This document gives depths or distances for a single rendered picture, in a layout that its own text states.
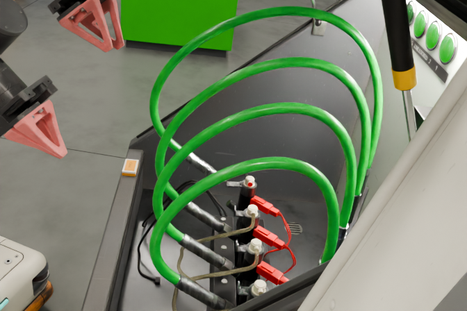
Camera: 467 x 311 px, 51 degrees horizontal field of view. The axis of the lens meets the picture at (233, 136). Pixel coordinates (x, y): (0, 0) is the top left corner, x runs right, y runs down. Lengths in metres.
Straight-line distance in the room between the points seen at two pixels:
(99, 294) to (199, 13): 3.48
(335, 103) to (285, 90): 0.12
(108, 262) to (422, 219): 0.65
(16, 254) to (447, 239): 1.70
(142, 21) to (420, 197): 3.92
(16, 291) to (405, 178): 1.58
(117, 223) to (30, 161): 1.91
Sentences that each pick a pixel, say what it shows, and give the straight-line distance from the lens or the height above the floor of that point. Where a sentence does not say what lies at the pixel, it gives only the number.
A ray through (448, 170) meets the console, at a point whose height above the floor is 1.43.
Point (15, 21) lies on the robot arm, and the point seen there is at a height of 1.39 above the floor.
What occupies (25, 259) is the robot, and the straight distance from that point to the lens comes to 1.90.
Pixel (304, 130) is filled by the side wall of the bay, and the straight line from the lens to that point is 1.19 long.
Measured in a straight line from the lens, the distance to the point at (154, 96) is 0.78.
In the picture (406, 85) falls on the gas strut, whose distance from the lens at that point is 0.44.
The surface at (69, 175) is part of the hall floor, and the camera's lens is 2.74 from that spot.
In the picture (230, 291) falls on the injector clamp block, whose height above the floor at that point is 0.98.
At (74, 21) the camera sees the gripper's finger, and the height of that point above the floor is 1.36.
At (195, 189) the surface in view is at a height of 1.27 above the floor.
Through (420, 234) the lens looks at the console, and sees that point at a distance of 0.39.
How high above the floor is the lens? 1.61
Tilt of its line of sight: 31 degrees down
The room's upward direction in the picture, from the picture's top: 8 degrees clockwise
